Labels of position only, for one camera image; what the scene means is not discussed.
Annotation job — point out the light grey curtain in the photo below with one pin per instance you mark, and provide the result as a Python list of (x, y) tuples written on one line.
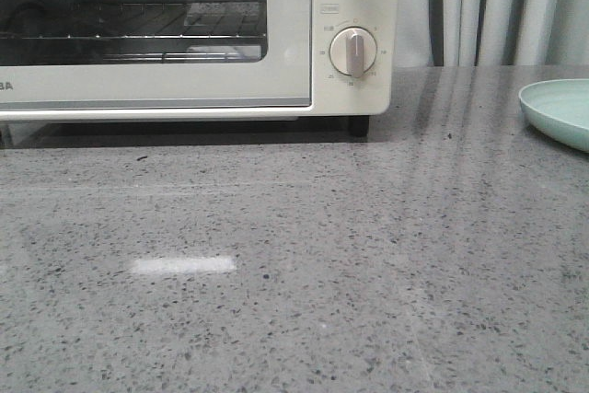
[(491, 32)]

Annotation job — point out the black wire oven rack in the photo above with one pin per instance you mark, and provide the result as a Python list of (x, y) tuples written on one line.
[(135, 33)]

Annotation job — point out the mint green plate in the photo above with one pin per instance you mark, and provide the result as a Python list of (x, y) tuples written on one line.
[(559, 109)]

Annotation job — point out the cream white toaster oven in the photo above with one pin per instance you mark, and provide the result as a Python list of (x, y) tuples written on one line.
[(331, 93)]

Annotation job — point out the lower timer knob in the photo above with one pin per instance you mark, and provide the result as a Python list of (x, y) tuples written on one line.
[(352, 51)]

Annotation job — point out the black oven foot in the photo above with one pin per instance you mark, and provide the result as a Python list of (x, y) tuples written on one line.
[(358, 125)]

